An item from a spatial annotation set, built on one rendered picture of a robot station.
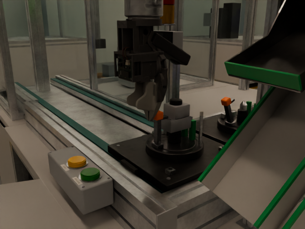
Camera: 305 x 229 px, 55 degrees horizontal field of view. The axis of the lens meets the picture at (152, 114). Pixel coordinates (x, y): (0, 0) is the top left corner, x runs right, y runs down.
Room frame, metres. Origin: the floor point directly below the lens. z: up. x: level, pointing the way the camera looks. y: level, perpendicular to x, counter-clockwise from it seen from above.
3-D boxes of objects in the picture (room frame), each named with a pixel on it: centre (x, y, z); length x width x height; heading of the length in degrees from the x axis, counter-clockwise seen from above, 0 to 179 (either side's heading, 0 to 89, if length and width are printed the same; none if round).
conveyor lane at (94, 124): (0.91, 0.10, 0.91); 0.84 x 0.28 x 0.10; 36
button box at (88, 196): (0.60, 0.17, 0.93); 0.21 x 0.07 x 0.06; 36
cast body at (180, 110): (0.66, -0.06, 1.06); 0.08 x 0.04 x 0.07; 126
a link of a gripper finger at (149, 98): (0.59, 0.01, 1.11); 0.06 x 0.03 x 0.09; 126
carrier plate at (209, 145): (0.66, -0.05, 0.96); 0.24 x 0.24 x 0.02; 36
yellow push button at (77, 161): (0.60, 0.17, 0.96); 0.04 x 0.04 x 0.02
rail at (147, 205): (0.79, 0.23, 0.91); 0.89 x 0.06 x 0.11; 36
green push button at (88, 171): (0.54, 0.13, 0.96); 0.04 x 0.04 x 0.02
